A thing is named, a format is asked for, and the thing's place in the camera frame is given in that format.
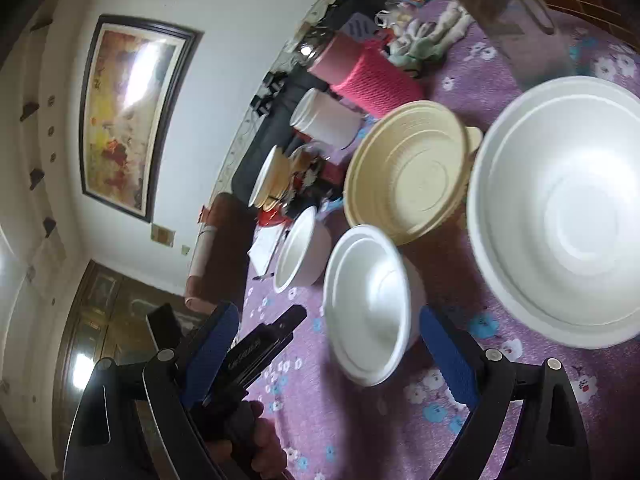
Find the white foam bowl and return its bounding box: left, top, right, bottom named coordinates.
left=273, top=206, right=332, bottom=294
left=466, top=76, right=639, bottom=349
left=322, top=224, right=426, bottom=387

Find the beige plastic bowl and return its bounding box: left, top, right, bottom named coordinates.
left=344, top=101, right=483, bottom=246

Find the stack of beige bowls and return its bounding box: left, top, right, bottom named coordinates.
left=248, top=145, right=292, bottom=211

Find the person left hand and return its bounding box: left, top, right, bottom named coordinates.
left=207, top=398, right=292, bottom=480

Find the brown armchair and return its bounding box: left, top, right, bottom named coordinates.
left=183, top=192, right=256, bottom=315

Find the wooden double door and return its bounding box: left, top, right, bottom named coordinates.
left=52, top=261, right=204, bottom=469

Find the purple floral tablecloth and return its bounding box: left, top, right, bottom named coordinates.
left=241, top=9, right=639, bottom=479

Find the white paper sheet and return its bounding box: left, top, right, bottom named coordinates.
left=248, top=224, right=284, bottom=276

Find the black jar with cork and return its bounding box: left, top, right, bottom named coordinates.
left=288, top=142, right=346, bottom=200

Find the white plastic jar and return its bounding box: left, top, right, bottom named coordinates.
left=290, top=89, right=362, bottom=150

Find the framed horse painting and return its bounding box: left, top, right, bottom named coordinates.
left=78, top=14, right=202, bottom=223

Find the pink knit sleeve bottle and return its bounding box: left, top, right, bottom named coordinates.
left=294, top=27, right=424, bottom=119

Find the white glove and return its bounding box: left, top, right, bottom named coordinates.
left=385, top=0, right=475, bottom=70

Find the black leather sofa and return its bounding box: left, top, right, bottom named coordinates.
left=220, top=0, right=386, bottom=203

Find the small wall plaque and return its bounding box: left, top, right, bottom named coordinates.
left=151, top=223, right=176, bottom=247

